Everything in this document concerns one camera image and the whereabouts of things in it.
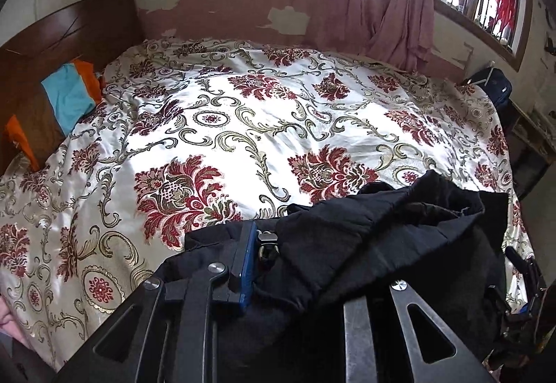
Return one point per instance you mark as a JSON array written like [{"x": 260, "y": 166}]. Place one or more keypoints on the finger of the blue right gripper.
[{"x": 530, "y": 271}]

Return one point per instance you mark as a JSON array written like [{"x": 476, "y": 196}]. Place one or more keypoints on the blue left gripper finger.
[{"x": 241, "y": 270}]

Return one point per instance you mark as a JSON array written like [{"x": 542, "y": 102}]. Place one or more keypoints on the large black jacket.
[{"x": 387, "y": 285}]

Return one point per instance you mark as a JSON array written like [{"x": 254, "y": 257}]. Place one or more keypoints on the person's left hand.
[{"x": 9, "y": 326}]

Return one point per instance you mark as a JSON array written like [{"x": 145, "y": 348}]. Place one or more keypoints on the wooden side shelf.
[{"x": 531, "y": 152}]

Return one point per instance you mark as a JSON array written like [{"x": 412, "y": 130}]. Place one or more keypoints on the floral white red bedspread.
[{"x": 191, "y": 134}]

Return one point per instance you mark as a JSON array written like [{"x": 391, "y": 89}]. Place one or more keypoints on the blue backpack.
[{"x": 495, "y": 85}]

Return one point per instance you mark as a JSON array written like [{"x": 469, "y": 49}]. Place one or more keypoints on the orange brown blue pillow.
[{"x": 47, "y": 116}]

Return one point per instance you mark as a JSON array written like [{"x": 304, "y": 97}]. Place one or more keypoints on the right pink curtain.
[{"x": 403, "y": 37}]

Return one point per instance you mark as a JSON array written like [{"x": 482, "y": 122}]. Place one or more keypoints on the brown wooden headboard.
[{"x": 95, "y": 31}]

